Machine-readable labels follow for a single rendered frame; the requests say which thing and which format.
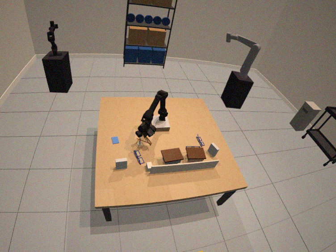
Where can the blue flat square tile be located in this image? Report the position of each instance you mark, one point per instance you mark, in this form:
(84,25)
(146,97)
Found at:
(115,140)

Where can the long white rectangular panel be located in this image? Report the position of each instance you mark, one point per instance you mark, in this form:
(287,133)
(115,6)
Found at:
(183,167)

